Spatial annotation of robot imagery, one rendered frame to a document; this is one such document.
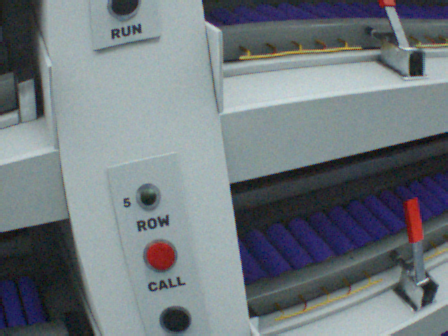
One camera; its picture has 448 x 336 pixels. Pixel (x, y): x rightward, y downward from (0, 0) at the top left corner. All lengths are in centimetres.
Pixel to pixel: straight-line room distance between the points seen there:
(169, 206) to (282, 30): 16
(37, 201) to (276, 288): 20
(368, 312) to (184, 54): 25
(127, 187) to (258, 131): 8
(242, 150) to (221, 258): 6
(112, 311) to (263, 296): 14
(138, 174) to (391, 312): 24
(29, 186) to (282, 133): 16
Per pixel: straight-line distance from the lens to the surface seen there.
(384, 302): 50
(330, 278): 50
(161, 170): 36
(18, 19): 55
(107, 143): 35
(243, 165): 39
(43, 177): 35
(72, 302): 51
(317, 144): 40
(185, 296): 38
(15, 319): 47
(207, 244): 37
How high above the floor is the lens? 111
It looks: 11 degrees down
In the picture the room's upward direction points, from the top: 9 degrees counter-clockwise
